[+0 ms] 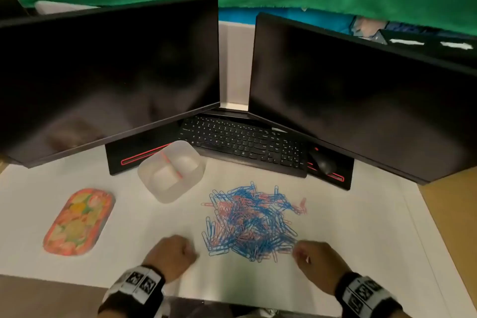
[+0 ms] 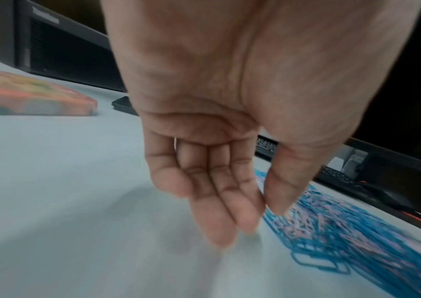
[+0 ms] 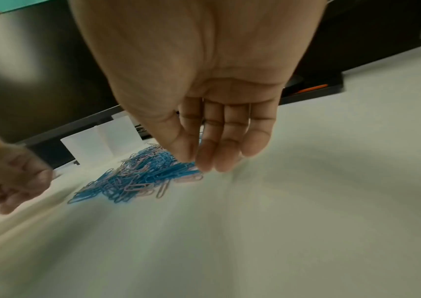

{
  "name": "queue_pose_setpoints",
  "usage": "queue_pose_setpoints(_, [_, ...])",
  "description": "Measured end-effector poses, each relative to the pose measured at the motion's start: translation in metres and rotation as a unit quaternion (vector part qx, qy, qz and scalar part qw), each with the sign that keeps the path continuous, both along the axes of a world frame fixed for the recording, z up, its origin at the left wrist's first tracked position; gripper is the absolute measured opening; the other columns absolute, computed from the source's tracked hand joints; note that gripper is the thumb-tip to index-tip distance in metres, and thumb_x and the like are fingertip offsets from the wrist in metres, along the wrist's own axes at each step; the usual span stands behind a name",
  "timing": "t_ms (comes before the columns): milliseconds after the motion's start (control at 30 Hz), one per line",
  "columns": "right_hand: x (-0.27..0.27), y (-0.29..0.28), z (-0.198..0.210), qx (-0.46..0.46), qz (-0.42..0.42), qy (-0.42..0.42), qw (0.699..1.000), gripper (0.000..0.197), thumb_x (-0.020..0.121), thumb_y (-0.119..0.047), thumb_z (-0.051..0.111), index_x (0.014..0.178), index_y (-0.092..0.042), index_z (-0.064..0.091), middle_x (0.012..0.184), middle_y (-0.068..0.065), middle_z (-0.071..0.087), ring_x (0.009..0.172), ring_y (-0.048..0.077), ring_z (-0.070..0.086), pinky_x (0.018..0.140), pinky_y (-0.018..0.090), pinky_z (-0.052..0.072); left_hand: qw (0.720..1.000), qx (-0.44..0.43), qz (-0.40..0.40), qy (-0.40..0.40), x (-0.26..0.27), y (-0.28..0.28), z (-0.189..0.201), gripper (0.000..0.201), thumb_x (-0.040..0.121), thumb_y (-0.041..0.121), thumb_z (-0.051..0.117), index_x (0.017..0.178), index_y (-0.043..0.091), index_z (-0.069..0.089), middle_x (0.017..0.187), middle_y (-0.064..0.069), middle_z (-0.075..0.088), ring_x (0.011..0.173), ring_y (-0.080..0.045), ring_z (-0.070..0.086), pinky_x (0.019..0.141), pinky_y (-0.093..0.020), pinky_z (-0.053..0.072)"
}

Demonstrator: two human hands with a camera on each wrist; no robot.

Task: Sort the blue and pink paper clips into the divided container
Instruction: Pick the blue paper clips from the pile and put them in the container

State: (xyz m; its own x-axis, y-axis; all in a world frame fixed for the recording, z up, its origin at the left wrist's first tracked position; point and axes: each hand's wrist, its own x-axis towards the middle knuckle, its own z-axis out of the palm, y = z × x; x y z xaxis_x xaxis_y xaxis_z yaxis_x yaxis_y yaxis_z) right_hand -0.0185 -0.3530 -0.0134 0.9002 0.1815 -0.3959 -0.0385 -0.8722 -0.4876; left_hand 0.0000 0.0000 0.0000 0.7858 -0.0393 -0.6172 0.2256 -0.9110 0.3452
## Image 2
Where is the pile of blue pink paperclips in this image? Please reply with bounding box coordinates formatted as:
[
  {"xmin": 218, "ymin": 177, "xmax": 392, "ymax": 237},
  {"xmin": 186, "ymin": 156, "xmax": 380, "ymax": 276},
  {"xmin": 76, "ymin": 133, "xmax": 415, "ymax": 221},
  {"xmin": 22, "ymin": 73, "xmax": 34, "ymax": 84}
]
[{"xmin": 254, "ymin": 168, "xmax": 421, "ymax": 298}]

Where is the black computer monitor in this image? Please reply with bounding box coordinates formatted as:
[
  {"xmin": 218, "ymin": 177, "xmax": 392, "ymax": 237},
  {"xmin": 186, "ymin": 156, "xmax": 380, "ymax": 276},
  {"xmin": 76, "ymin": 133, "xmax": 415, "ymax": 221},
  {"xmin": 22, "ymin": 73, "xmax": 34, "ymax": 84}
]
[{"xmin": 342, "ymin": 0, "xmax": 421, "ymax": 183}]

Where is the black keyboard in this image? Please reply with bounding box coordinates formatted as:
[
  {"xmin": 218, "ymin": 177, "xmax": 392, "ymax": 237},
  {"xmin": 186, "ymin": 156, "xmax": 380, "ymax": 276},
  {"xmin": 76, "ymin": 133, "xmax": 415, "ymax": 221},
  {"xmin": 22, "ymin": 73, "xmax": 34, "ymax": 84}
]
[{"xmin": 254, "ymin": 135, "xmax": 421, "ymax": 231}]

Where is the person's left hand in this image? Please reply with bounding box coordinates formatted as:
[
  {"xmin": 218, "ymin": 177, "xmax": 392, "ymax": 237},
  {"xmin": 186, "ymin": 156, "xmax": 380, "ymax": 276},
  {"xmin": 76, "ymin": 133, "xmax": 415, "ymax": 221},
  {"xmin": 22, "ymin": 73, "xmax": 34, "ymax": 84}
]
[{"xmin": 99, "ymin": 0, "xmax": 421, "ymax": 249}]

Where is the floral orange tin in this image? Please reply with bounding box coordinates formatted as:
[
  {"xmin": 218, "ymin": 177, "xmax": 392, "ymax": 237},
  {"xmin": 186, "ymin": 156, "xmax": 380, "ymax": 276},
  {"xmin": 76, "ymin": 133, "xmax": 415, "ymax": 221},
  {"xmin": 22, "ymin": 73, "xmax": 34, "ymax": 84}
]
[{"xmin": 0, "ymin": 65, "xmax": 99, "ymax": 117}]

